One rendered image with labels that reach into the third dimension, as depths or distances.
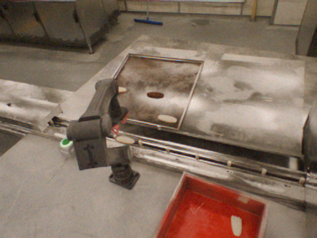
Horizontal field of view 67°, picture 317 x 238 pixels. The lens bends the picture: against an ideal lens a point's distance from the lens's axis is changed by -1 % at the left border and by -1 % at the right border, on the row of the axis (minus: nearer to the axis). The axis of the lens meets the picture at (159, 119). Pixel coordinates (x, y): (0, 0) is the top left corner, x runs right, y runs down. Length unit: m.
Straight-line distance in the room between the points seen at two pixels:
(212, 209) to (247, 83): 0.69
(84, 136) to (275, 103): 0.94
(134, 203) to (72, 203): 0.26
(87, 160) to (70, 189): 0.52
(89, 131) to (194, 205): 0.55
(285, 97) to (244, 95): 0.19
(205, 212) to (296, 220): 0.32
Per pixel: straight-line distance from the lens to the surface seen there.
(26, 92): 1.93
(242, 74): 1.42
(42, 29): 4.37
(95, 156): 0.66
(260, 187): 1.05
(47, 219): 1.15
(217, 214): 1.01
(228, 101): 1.27
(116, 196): 1.09
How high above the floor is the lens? 1.73
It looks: 43 degrees down
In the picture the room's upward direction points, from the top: 8 degrees counter-clockwise
